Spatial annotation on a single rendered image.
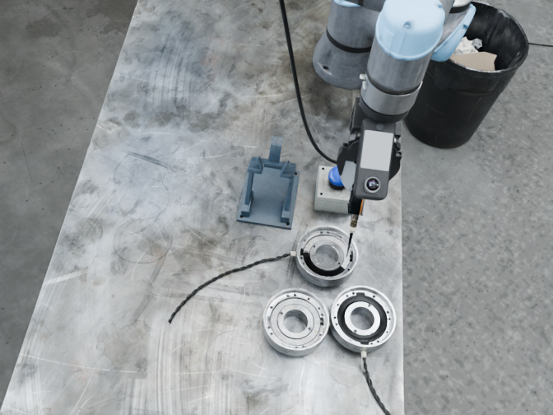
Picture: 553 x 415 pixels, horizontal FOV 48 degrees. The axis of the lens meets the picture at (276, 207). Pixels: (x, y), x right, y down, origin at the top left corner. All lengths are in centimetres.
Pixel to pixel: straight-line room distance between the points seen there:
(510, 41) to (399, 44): 153
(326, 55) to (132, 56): 41
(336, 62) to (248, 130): 23
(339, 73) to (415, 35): 58
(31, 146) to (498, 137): 170
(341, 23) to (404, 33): 51
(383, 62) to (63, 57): 192
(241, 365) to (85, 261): 32
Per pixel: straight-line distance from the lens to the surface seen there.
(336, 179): 109
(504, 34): 230
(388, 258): 111
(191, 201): 114
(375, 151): 87
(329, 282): 104
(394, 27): 76
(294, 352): 98
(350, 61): 130
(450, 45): 122
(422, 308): 200
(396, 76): 79
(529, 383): 203
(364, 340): 101
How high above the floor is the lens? 175
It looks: 57 degrees down
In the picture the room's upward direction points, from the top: 8 degrees clockwise
